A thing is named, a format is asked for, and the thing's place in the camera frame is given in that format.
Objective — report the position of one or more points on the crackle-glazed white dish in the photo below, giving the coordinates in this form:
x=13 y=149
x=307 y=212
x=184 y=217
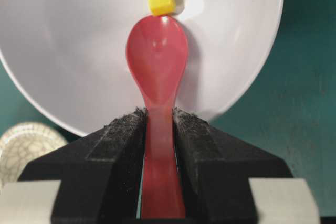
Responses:
x=23 y=143

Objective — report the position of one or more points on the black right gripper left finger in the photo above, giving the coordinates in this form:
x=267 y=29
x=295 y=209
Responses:
x=99 y=174

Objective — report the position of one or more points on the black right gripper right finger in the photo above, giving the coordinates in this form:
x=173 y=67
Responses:
x=214 y=169

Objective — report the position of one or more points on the yellow hexagonal prism block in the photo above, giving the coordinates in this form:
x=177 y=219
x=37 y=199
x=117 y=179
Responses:
x=162 y=7

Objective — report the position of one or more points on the white bowl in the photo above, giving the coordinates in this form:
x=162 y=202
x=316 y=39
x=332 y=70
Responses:
x=67 y=57

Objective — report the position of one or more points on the red plastic spoon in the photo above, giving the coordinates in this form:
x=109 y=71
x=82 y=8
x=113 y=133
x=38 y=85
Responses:
x=156 y=53

